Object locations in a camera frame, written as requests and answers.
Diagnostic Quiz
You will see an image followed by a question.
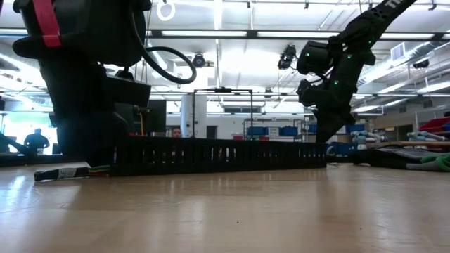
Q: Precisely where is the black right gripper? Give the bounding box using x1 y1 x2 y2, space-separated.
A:
296 78 356 145

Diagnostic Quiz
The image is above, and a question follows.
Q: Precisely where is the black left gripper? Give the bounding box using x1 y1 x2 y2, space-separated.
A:
37 58 153 167

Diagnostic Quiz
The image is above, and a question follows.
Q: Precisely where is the blue cable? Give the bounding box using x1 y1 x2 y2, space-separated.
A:
34 166 91 183

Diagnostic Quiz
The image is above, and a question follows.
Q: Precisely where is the black slotted cable duct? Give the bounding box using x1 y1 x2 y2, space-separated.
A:
110 136 328 177

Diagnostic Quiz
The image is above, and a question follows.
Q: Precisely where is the rolled grey cloth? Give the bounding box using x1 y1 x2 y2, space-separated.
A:
406 131 448 142
350 130 385 145

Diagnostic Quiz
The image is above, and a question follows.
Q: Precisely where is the black monitor panel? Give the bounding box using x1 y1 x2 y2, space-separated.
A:
114 100 167 136

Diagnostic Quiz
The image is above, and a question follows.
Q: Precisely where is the red storage bin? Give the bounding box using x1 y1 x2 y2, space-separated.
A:
420 117 450 133

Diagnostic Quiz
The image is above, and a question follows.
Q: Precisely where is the black overhead light bar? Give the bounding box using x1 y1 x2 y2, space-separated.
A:
0 27 450 40

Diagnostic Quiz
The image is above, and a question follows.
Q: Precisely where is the round black ceiling fixture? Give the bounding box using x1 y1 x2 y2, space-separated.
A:
191 52 207 69

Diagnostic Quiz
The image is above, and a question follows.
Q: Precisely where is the black overhead camera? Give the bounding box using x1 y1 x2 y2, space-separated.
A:
276 44 298 71

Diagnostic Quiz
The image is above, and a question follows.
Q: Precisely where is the black looped camera cable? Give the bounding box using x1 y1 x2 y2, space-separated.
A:
131 13 198 86

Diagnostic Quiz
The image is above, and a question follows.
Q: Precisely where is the white cable ring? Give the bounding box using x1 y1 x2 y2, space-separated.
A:
156 0 176 22

